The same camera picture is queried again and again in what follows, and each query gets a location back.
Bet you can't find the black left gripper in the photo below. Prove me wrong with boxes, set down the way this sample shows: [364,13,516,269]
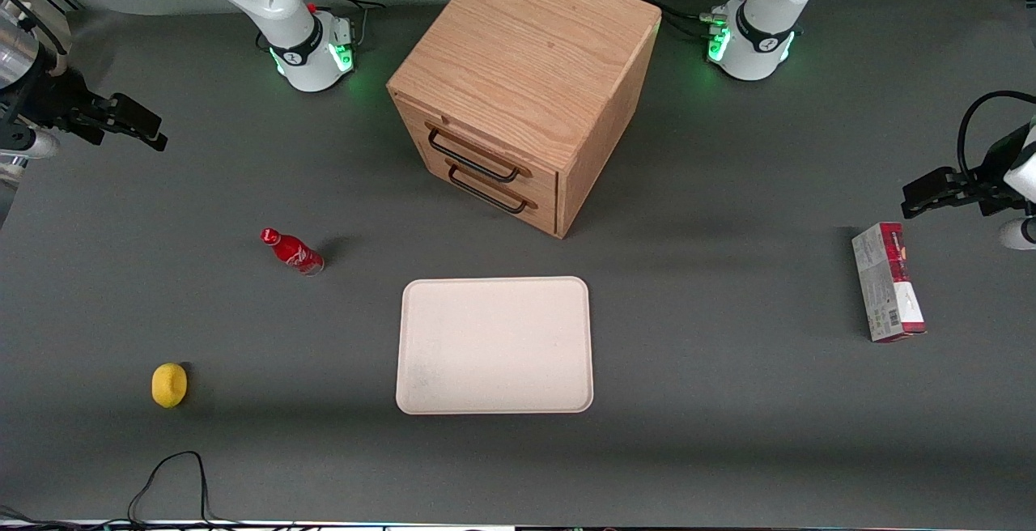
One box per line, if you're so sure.
[901,122,1036,221]

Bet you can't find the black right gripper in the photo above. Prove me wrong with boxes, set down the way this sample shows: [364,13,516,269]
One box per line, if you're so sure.
[0,68,169,152]

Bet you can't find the wooden drawer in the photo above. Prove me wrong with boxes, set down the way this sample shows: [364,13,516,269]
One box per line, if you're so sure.
[427,151,560,236]
[401,100,560,205]

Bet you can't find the wooden drawer cabinet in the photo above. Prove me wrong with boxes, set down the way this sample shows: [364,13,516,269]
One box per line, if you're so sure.
[387,0,663,239]

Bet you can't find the red white cardboard box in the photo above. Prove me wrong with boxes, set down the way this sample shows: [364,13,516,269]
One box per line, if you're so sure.
[851,222,928,343]

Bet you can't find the red cola bottle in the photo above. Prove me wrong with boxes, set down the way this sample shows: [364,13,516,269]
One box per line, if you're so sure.
[260,227,325,276]

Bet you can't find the yellow lemon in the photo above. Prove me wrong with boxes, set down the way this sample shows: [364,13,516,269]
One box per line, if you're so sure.
[151,363,189,409]

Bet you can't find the beige rectangular tray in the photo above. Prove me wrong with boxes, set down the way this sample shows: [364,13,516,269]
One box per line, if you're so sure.
[395,276,594,415]

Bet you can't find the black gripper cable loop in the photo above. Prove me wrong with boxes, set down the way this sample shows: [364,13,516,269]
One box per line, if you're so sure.
[957,91,1036,184]

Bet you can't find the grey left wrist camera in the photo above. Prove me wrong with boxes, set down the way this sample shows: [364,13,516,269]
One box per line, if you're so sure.
[998,218,1036,251]

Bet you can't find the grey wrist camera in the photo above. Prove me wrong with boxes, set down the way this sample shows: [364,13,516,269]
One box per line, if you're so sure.
[0,128,59,161]
[998,218,1036,251]

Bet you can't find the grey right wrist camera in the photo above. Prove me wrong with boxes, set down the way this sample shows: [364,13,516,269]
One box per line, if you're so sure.
[0,128,59,161]

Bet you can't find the black arm base cables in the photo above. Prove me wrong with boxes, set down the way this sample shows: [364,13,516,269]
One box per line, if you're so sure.
[304,0,387,50]
[639,0,759,40]

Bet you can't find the thin black table cable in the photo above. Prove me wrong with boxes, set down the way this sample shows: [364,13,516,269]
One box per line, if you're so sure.
[0,451,244,530]

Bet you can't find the black wire drawer handle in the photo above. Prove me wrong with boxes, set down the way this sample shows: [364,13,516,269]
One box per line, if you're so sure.
[426,121,533,185]
[445,159,538,215]

